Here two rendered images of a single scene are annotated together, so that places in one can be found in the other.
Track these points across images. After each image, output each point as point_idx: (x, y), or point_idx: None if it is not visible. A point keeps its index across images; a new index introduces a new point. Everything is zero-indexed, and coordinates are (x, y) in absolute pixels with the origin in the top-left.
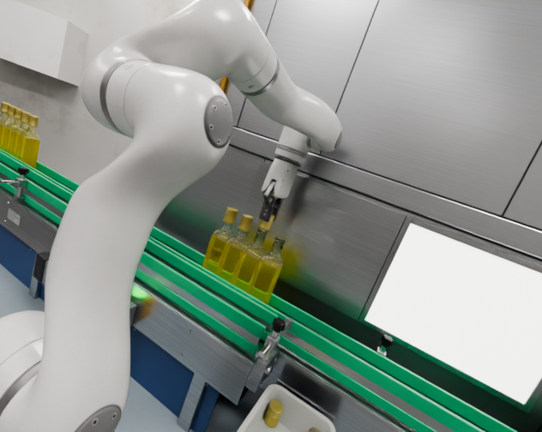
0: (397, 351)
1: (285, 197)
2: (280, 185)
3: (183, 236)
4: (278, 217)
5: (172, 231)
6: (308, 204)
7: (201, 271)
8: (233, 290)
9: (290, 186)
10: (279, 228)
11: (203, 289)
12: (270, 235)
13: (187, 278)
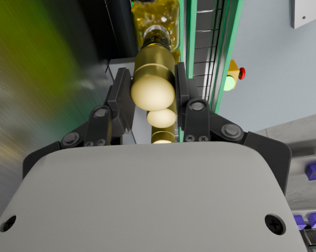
0: None
1: (86, 148)
2: (299, 239)
3: (126, 135)
4: (29, 99)
5: (130, 142)
6: None
7: (191, 67)
8: (194, 0)
9: (50, 243)
10: (35, 66)
11: (235, 29)
12: (59, 66)
13: (226, 61)
